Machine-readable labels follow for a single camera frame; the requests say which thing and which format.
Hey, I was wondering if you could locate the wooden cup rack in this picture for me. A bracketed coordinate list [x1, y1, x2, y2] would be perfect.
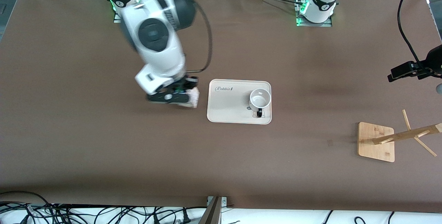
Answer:
[357, 109, 442, 163]

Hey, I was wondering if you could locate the cream tray with rabbit print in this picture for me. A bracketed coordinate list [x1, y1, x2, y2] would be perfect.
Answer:
[206, 79, 272, 125]

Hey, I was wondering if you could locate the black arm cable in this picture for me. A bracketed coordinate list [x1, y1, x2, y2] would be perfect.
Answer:
[397, 0, 426, 64]
[148, 0, 213, 74]

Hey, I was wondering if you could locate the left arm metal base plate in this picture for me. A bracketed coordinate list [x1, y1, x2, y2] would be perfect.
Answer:
[295, 0, 333, 27]

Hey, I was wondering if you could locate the blue white milk carton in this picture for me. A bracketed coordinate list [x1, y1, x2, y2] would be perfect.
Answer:
[178, 86, 200, 109]

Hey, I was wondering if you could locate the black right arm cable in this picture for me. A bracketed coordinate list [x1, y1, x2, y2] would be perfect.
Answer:
[148, 0, 213, 74]

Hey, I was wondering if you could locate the metal camera stand post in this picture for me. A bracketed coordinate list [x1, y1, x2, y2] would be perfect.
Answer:
[199, 196, 228, 224]

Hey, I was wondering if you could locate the white mug with black handle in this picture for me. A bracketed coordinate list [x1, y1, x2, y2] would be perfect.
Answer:
[249, 88, 272, 118]

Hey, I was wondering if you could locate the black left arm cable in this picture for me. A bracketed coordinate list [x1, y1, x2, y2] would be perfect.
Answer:
[397, 0, 426, 64]

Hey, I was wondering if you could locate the tangled black cable bundle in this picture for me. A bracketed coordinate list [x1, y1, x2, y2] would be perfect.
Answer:
[0, 191, 208, 224]

